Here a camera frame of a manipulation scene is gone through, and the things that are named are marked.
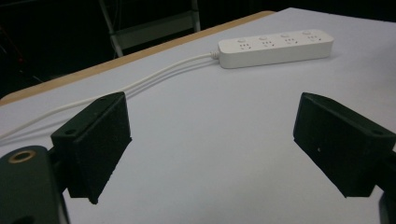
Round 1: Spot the metal stand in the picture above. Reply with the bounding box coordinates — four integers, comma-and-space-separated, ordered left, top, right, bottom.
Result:
98, 0, 202, 59

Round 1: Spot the white table cover sheet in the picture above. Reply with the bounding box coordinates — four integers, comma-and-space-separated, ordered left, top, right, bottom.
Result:
0, 7, 396, 224

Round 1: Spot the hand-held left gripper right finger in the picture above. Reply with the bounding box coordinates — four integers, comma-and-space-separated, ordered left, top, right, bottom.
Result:
292, 91, 396, 199

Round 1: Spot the white power strip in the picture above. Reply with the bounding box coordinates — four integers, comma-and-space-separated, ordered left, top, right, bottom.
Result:
217, 29, 335, 70

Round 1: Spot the white power strip cable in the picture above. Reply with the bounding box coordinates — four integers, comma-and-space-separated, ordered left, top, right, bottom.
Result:
0, 51, 220, 141

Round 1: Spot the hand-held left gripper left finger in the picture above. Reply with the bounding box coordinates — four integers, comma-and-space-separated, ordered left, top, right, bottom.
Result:
49, 91, 133, 205

